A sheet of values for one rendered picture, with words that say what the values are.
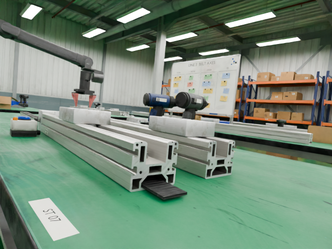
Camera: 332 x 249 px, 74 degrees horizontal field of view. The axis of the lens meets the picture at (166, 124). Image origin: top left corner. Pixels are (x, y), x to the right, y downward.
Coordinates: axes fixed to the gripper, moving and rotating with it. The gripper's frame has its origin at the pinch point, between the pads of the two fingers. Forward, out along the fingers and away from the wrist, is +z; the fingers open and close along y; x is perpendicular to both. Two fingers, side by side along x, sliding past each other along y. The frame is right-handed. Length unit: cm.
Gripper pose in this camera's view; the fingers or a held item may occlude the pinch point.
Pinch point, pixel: (83, 105)
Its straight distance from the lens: 136.4
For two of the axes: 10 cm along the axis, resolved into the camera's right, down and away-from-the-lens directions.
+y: 7.8, 0.4, 6.3
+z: -1.0, 9.9, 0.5
